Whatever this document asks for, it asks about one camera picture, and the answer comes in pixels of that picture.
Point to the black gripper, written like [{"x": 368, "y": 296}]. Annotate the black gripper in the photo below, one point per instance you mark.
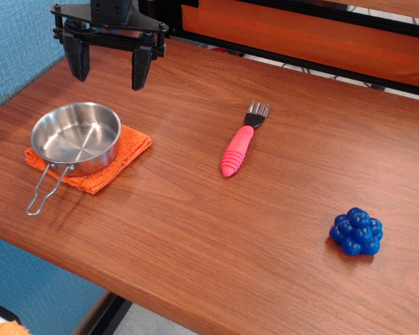
[{"x": 112, "y": 24}]

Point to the orange folded cloth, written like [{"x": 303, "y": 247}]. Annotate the orange folded cloth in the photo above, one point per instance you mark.
[{"x": 131, "y": 145}]

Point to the metal table leg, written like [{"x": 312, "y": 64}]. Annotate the metal table leg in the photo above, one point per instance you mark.
[{"x": 104, "y": 316}]

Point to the orange panel with black frame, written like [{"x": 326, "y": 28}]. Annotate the orange panel with black frame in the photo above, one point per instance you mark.
[{"x": 375, "y": 42}]

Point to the silver pot with wire handle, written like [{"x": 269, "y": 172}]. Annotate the silver pot with wire handle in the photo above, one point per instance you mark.
[{"x": 74, "y": 140}]

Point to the blue toy grape cluster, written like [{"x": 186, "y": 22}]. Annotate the blue toy grape cluster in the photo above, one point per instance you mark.
[{"x": 357, "y": 232}]

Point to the orange object at corner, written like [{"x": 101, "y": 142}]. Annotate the orange object at corner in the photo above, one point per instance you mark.
[{"x": 13, "y": 328}]

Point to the pink handled fork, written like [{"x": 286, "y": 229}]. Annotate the pink handled fork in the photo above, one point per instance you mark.
[{"x": 235, "y": 153}]

